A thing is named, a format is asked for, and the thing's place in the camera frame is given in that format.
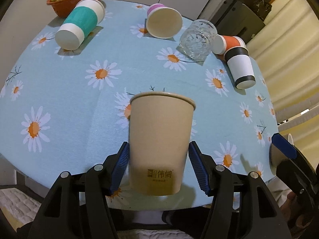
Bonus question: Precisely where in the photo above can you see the black white paper cup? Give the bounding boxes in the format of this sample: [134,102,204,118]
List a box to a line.
[224,46,256,90]

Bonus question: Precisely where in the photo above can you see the blue daisy tablecloth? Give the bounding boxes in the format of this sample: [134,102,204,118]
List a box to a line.
[1,0,277,187]

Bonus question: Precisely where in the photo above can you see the brown kraft paper cup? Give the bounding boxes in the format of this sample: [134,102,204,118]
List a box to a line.
[129,92,196,196]

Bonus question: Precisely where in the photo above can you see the cream yellow curtain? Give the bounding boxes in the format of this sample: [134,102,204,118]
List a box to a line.
[248,0,318,166]

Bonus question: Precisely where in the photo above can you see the pink white paper cup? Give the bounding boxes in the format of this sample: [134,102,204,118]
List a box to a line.
[146,3,183,39]

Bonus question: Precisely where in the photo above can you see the teal white paper cup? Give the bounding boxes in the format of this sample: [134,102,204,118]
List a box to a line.
[55,0,105,51]

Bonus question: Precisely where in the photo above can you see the dark grey suitcase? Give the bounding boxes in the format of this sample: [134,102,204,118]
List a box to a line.
[198,0,265,44]

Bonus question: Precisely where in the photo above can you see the orange white paper cup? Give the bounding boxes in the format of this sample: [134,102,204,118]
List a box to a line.
[212,35,246,55]

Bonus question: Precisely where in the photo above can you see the clear glass tumbler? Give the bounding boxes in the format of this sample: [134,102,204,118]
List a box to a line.
[178,19,217,62]

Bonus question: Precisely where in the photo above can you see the right hand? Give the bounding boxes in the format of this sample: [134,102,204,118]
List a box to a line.
[280,192,314,238]

